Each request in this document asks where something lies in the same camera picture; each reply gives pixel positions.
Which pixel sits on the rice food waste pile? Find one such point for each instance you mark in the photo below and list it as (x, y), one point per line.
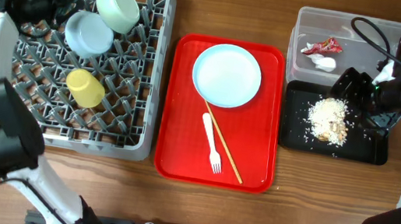
(327, 121)

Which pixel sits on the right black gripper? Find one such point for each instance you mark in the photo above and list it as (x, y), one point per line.
(353, 94)

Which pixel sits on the red snack wrapper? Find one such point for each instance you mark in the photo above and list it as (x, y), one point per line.
(331, 45)

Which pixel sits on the yellow plastic cup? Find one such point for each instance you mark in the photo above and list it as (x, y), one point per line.
(85, 88)

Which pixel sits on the light blue round plate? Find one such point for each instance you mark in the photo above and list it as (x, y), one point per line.
(226, 75)

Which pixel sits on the wooden chopstick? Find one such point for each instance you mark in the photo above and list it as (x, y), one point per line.
(229, 156)

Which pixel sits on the red serving tray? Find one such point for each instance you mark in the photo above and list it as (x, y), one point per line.
(250, 131)

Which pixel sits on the light blue bowl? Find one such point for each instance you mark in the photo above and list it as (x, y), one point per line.
(87, 35)

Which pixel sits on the white plastic fork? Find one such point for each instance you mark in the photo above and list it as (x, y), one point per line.
(214, 157)

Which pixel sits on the black waste bin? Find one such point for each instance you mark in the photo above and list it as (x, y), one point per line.
(295, 128)

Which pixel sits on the clear plastic waste bin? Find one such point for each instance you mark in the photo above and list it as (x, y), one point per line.
(317, 25)

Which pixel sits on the white napkin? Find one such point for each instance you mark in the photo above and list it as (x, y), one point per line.
(321, 62)

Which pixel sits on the grey dishwasher rack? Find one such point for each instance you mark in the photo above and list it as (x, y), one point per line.
(121, 126)

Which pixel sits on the green bowl with rice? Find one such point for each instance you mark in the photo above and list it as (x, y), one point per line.
(120, 15)

